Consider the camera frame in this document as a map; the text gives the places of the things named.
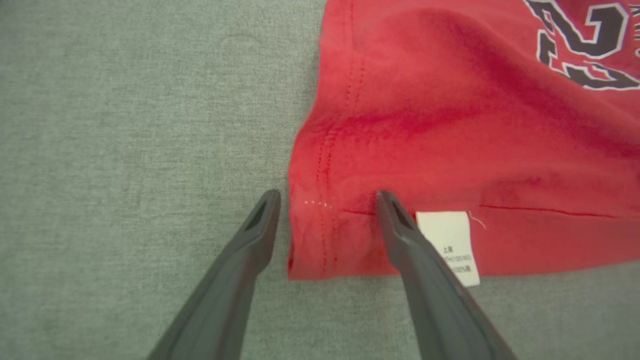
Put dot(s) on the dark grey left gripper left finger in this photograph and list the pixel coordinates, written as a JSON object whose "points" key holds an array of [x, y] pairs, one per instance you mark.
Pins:
{"points": [[235, 280]]}

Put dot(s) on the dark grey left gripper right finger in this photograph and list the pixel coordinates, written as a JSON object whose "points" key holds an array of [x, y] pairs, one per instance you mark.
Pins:
{"points": [[435, 300]]}

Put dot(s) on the red printed t-shirt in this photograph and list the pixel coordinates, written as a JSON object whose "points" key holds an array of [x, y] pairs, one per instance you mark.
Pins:
{"points": [[440, 130]]}

